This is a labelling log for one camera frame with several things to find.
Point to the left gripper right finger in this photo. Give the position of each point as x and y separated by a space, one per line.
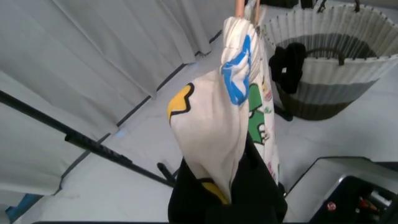
258 193

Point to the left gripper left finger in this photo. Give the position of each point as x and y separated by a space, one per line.
192 202

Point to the cream printed garment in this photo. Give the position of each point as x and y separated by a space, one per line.
211 130

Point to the black garment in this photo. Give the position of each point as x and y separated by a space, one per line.
289 68

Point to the pink clothes hanger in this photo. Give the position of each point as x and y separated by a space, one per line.
239 7

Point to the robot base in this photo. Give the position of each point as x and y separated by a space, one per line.
348 199

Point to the black clothes rack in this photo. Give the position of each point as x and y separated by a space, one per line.
93 146

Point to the white laundry basket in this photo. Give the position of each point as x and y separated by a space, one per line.
329 77

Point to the white curtain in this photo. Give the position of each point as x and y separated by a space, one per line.
77 62

